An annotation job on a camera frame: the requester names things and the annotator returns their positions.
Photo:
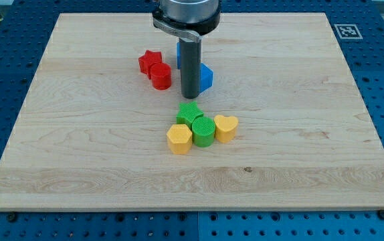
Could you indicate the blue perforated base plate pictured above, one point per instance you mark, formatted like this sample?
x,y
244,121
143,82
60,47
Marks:
x,y
24,33

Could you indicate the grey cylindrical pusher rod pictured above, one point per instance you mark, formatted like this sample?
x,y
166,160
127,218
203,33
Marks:
x,y
190,60

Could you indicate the white fiducial marker tag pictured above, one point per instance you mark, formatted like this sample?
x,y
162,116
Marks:
x,y
347,31

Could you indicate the yellow hexagon block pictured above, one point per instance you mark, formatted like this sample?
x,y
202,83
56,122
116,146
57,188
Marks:
x,y
179,139

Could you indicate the red cylinder block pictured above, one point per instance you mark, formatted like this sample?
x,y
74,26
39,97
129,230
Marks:
x,y
161,76

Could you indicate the red star block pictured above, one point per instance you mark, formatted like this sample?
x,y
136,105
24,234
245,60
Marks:
x,y
148,60

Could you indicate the blue cube block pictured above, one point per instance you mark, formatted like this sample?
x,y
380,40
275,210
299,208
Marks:
x,y
206,78

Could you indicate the yellow heart block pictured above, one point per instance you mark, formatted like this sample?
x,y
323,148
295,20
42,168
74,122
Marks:
x,y
226,128

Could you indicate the green star block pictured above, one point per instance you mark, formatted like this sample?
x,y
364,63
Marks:
x,y
188,112

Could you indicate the blue block behind rod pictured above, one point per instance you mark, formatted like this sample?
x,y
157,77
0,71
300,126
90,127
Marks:
x,y
178,51

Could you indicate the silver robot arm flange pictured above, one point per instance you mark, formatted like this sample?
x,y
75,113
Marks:
x,y
189,20

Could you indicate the wooden board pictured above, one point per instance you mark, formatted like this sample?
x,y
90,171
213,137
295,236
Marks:
x,y
104,127

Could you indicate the green cylinder block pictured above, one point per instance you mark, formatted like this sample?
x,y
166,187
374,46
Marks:
x,y
203,129

